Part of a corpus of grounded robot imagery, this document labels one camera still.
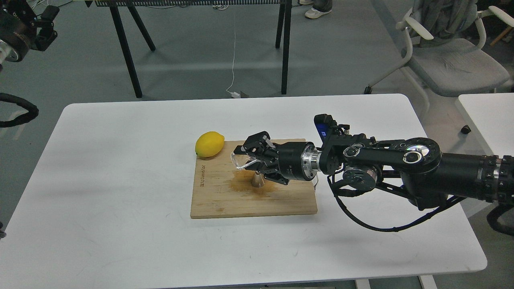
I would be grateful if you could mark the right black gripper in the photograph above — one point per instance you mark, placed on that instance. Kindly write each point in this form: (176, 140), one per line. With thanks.
(291, 160)

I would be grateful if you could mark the steel double jigger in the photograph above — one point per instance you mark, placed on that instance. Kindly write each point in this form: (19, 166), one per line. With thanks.
(258, 180)

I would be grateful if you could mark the grey office chair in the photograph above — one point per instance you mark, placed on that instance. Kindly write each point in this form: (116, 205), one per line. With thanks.
(444, 42)

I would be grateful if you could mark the yellow lemon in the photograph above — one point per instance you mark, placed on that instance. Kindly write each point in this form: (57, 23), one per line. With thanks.
(209, 144)

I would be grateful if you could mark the small clear glass cup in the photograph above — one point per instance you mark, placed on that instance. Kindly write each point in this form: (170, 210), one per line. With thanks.
(243, 161)

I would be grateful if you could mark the person's legs and shoes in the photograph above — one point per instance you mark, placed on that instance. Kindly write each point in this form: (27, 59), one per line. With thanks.
(318, 9)

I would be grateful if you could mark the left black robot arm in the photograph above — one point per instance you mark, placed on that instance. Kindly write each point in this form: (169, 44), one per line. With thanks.
(28, 110)

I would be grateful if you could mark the wooden cutting board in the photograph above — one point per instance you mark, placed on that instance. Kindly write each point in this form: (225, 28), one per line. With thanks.
(222, 191)

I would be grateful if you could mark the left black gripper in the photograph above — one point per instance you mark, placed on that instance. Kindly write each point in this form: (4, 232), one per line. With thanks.
(17, 37)

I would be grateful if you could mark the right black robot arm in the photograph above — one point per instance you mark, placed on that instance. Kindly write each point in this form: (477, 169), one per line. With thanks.
(415, 169)

